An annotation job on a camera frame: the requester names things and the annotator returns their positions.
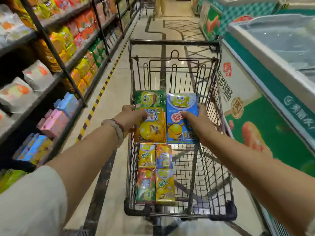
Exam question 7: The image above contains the large yellow snack box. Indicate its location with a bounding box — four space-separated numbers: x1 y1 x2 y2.
134 107 167 143

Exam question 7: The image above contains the small yellow snack box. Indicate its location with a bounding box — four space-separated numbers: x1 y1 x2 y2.
138 143 156 169
155 168 176 204

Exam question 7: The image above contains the person's left forearm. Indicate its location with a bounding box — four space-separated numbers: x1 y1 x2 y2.
46 122 119 226

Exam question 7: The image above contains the person's right forearm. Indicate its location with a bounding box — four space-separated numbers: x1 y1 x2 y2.
204 134 315 236

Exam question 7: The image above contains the row of red packets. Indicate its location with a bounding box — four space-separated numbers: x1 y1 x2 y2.
53 0 83 10

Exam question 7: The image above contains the row of white packets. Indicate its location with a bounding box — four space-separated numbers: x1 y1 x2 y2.
0 4 33 48

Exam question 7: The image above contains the white sleeve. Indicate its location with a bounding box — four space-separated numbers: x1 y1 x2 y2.
0 165 68 236

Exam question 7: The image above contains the stack of light blue boxes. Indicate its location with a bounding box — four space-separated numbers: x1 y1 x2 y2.
54 92 80 117

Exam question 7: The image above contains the row of yellow orange packets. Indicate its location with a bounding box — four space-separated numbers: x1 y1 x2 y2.
70 51 99 96

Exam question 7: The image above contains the white bead bracelet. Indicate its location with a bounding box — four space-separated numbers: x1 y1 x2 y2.
101 119 124 148

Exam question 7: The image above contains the row of white orange bags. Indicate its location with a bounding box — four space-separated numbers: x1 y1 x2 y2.
0 60 55 132

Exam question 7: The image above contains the black metal shelf rack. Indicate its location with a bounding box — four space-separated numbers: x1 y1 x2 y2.
0 0 143 175

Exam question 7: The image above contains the person's left hand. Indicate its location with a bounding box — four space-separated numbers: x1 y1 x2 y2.
114 105 148 138

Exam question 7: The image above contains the person's right hand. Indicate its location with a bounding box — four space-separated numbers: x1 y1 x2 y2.
181 104 218 143

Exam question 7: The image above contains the stack of blue yellow boxes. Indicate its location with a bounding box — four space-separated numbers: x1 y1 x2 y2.
13 133 54 166

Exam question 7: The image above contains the teal patterned chest freezer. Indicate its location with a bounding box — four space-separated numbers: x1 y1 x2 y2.
191 0 280 42

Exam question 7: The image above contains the small red green snack box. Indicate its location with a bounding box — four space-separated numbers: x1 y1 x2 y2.
136 168 156 203

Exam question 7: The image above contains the large blue snack box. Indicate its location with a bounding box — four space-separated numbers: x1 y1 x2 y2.
166 92 199 145

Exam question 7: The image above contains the large green snack box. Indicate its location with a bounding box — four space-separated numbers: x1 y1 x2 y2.
135 90 167 110

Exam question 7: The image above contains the small blue orange snack box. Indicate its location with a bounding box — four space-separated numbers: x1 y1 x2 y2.
156 144 173 169

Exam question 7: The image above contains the row of yellow green packets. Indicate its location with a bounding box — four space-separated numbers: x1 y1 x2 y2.
0 169 27 194

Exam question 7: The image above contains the stack of pink boxes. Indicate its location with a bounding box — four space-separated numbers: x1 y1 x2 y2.
37 109 70 139

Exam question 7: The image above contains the green white chest freezer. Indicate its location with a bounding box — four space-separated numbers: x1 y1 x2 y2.
218 13 315 236

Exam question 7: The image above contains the black wire shopping cart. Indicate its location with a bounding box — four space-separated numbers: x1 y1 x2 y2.
124 39 238 222

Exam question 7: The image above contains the red string bracelet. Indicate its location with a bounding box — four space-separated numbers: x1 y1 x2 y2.
111 118 125 133

